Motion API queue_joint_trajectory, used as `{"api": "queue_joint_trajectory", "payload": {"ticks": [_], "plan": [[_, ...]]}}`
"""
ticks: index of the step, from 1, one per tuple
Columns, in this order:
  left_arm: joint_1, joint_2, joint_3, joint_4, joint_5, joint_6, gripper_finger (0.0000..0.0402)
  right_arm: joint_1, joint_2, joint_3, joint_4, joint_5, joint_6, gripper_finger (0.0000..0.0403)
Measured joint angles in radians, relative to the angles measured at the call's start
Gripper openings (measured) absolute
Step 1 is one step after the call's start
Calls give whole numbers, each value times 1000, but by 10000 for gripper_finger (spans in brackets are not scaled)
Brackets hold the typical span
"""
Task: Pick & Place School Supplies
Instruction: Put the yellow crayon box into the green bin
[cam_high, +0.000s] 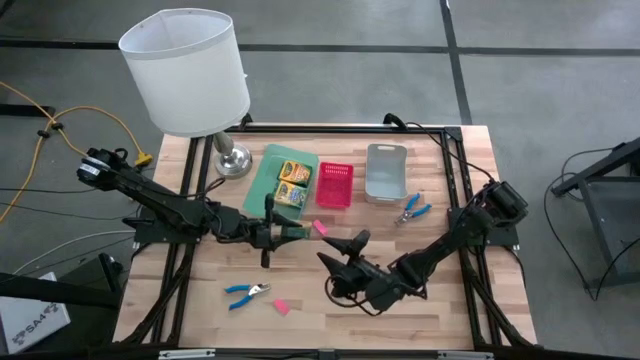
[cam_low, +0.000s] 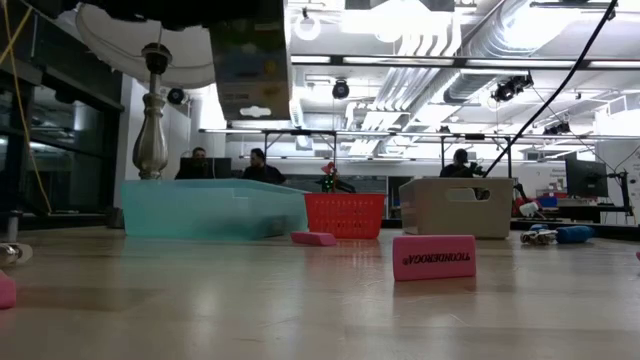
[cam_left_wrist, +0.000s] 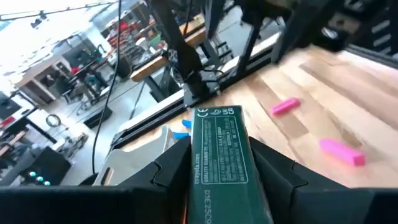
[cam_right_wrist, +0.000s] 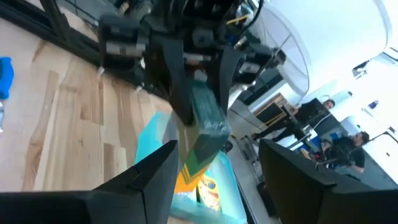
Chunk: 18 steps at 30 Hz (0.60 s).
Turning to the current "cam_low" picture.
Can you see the pink rectangular eraser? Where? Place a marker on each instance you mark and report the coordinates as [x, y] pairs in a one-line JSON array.
[[638, 262], [6, 291], [434, 257], [312, 238]]

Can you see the small silver metal object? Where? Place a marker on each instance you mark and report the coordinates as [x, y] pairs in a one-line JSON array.
[[12, 254]]

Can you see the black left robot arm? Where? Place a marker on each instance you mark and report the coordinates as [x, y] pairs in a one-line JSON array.
[[100, 6]]

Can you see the black monitor on arm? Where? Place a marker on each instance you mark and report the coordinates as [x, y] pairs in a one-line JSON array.
[[586, 178]]

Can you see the black background robot arm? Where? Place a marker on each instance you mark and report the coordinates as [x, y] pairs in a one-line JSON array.
[[530, 187]]

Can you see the table lamp white shade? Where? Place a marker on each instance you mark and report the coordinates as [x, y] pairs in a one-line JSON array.
[[150, 145]]

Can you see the person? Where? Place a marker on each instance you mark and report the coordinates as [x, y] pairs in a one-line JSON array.
[[457, 167], [262, 172], [199, 155]]

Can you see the black computer monitor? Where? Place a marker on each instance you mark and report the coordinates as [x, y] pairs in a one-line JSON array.
[[222, 169]]

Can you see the teal translucent plastic tray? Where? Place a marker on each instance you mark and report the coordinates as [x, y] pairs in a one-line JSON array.
[[200, 210]]

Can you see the long linear ceiling light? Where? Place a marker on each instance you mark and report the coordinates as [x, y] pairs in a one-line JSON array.
[[400, 60]]

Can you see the red plastic basket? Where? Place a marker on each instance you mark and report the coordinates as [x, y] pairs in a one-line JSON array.
[[345, 216]]

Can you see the black ceiling spotlight cluster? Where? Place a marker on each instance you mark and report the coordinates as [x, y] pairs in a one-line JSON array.
[[505, 91]]

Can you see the light grey plastic bin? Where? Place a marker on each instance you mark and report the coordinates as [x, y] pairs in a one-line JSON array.
[[450, 215]]

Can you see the black background rig frame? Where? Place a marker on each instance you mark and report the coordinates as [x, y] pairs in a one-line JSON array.
[[475, 136], [300, 132]]

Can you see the silver spiral air duct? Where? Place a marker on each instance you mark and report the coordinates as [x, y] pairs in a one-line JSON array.
[[467, 85]]

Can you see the small grey metal post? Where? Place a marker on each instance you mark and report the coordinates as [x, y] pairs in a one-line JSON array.
[[14, 225]]

